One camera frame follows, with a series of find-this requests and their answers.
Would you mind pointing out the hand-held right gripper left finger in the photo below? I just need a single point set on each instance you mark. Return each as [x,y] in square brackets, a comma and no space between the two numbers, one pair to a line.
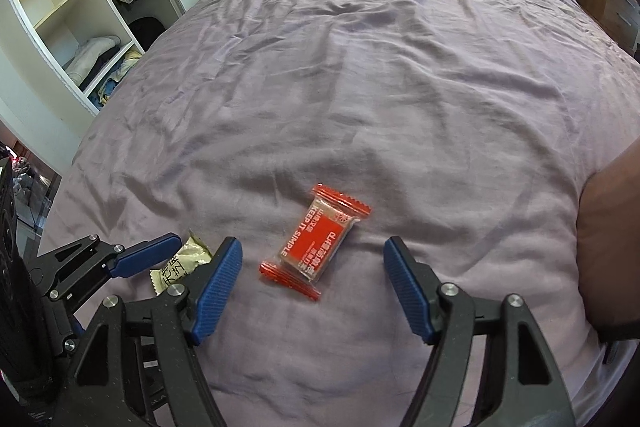
[215,292]

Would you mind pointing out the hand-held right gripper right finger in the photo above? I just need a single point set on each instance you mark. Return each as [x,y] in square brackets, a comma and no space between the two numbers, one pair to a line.
[405,292]

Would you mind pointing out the wooden dresser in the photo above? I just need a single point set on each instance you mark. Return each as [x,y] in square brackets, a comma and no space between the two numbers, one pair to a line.
[610,2]

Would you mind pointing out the black bag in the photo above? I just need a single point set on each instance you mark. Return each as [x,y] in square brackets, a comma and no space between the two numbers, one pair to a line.
[145,29]

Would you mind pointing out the folded clothes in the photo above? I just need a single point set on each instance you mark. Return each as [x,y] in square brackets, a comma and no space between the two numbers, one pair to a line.
[90,57]

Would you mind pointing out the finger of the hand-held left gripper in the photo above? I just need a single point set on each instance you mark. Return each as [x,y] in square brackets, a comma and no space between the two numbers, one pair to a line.
[145,254]
[72,322]

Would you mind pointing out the small red candy packet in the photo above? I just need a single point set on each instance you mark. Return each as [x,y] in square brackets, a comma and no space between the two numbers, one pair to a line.
[315,247]

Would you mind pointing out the bronze and black cylinder appliance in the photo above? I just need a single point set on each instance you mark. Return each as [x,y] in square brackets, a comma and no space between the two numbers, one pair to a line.
[610,257]

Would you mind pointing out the small beige snack packet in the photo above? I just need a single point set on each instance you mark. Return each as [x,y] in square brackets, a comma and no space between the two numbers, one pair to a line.
[187,257]

